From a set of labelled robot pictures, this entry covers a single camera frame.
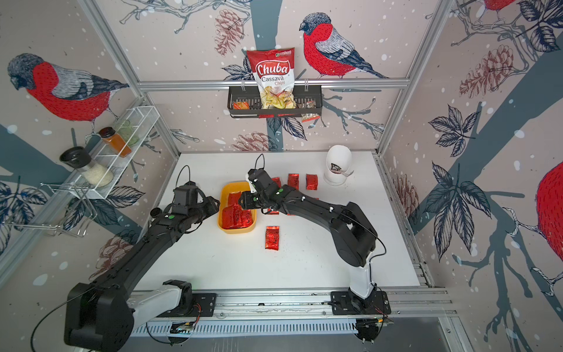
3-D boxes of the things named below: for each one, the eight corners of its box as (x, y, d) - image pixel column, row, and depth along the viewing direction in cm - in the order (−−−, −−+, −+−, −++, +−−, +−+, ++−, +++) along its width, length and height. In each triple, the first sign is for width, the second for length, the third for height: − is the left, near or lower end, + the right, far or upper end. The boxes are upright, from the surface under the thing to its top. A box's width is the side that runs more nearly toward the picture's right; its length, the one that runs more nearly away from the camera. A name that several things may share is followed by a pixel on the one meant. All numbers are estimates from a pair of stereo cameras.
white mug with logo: (325, 188, 108) (330, 165, 95) (322, 167, 116) (327, 144, 103) (346, 188, 108) (355, 165, 95) (342, 167, 116) (349, 144, 103)
